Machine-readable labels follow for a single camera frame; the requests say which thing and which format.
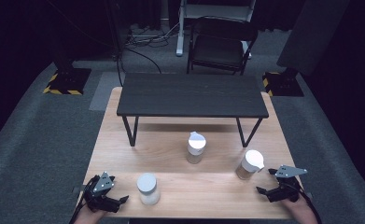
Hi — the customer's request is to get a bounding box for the white metal desk frame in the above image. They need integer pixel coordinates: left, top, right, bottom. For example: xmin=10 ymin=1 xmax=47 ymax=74
xmin=175 ymin=0 xmax=257 ymax=57

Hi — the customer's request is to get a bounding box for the right hand-held gripper cable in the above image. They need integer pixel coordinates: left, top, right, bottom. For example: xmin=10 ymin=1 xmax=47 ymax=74
xmin=294 ymin=182 xmax=323 ymax=224

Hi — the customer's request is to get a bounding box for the left hand-held gripper cable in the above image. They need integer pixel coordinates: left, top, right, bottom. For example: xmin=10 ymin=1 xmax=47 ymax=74
xmin=68 ymin=186 xmax=90 ymax=224

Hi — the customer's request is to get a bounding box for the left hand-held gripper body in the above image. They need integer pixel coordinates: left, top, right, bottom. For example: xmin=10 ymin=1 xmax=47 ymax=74
xmin=83 ymin=170 xmax=122 ymax=214

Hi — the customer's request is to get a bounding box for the black folding chair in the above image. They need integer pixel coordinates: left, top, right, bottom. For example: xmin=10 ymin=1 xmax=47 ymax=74
xmin=186 ymin=16 xmax=260 ymax=77

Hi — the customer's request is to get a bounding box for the white-lidded jar beige seasoning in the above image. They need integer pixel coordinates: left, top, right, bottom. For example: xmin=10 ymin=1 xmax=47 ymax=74
xmin=186 ymin=131 xmax=207 ymax=165

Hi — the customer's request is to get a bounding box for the black shelf with metal legs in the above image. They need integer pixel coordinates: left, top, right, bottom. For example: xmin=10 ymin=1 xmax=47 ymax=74
xmin=116 ymin=72 xmax=270 ymax=148

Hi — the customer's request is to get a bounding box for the person's left hand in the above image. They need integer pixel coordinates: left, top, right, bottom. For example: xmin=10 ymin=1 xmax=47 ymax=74
xmin=73 ymin=206 xmax=108 ymax=224

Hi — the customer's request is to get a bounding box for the white-lidded jar brown seasoning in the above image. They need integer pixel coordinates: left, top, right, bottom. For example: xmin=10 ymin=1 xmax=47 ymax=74
xmin=234 ymin=148 xmax=265 ymax=181

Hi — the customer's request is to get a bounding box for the white-lidded jar white seasoning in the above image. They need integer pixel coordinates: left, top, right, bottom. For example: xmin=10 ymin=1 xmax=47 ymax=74
xmin=135 ymin=172 xmax=161 ymax=206

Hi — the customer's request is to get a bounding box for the tangle of floor cables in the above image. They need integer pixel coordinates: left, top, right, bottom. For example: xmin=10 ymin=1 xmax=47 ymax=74
xmin=125 ymin=21 xmax=180 ymax=49

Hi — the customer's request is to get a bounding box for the long black floor cable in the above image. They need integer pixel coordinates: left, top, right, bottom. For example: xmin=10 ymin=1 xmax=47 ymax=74
xmin=116 ymin=46 xmax=162 ymax=88

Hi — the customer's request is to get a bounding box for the grey board panel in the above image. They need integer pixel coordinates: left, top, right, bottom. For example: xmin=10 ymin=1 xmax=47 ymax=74
xmin=275 ymin=0 xmax=351 ymax=77

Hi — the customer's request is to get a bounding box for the hand-held gripper cable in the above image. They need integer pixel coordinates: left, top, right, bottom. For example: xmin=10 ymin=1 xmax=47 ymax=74
xmin=294 ymin=182 xmax=323 ymax=224
xmin=68 ymin=186 xmax=90 ymax=224

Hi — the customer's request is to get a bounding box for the person's right hand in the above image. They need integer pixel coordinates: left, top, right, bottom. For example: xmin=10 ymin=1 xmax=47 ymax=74
xmin=280 ymin=197 xmax=318 ymax=224

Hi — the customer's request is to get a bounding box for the black stand base striped tape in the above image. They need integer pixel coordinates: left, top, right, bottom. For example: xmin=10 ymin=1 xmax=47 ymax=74
xmin=261 ymin=67 xmax=305 ymax=98
xmin=42 ymin=59 xmax=92 ymax=96

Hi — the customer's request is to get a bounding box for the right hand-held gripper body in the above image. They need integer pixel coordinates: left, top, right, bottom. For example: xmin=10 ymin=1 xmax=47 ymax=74
xmin=264 ymin=164 xmax=308 ymax=203

